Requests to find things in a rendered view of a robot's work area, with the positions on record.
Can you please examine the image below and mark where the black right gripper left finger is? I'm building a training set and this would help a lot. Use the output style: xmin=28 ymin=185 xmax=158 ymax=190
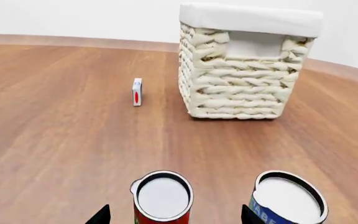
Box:
xmin=85 ymin=203 xmax=111 ymax=224

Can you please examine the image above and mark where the white woven basket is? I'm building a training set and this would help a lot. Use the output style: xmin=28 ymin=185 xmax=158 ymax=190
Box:
xmin=177 ymin=2 xmax=324 ymax=121

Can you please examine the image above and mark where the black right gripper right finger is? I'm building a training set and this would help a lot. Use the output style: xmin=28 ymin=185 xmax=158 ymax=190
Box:
xmin=241 ymin=203 xmax=264 ymax=224

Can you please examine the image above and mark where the red tomato sauce can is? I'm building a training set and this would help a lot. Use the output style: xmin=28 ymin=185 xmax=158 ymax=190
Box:
xmin=129 ymin=170 xmax=195 ymax=224

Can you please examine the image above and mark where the blue labelled can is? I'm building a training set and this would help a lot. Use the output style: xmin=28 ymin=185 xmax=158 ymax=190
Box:
xmin=248 ymin=170 xmax=329 ymax=224

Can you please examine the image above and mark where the small white red box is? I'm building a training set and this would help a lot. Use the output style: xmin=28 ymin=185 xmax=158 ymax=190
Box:
xmin=132 ymin=78 xmax=144 ymax=107

